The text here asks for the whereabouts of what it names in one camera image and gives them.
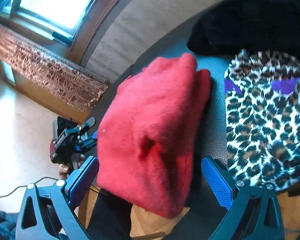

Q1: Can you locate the brown patterned curtain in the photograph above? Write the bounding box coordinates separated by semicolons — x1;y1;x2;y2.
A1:
0;25;108;111

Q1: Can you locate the red knit sweater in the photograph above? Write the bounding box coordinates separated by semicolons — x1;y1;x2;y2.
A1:
96;53;211;218

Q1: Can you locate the person's left hand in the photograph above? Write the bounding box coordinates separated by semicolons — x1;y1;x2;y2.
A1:
58;154;86;180

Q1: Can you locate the black cable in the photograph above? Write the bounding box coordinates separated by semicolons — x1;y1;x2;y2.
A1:
0;176;60;202

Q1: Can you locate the black garment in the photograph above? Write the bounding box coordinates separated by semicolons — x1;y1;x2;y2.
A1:
187;0;300;61

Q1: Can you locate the leopard print garment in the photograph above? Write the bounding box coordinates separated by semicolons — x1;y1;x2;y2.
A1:
224;50;300;192

